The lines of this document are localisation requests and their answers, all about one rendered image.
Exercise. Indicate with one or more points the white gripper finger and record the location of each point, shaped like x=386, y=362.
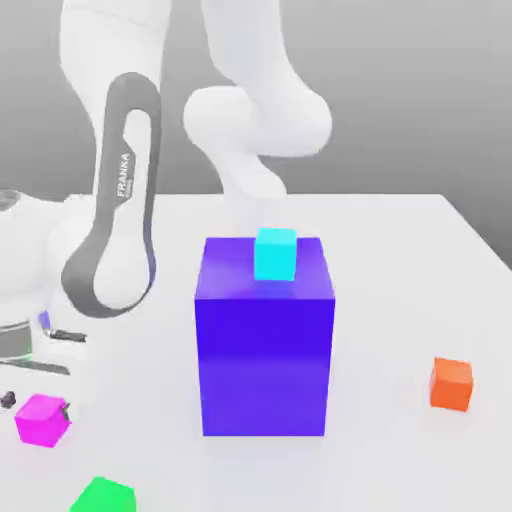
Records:
x=8, y=399
x=66, y=412

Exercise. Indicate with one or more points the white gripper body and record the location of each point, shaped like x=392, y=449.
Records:
x=44, y=366

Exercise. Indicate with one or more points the small magenta cube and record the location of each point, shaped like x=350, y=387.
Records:
x=40, y=424

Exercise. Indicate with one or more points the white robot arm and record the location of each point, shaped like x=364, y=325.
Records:
x=128, y=96

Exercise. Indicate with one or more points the small green cube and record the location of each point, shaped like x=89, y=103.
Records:
x=104, y=498

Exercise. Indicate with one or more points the small cyan cube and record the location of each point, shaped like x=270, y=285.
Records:
x=275, y=260

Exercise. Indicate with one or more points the small orange cube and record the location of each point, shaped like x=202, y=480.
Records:
x=451, y=386

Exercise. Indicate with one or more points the large blue box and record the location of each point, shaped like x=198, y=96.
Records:
x=264, y=360

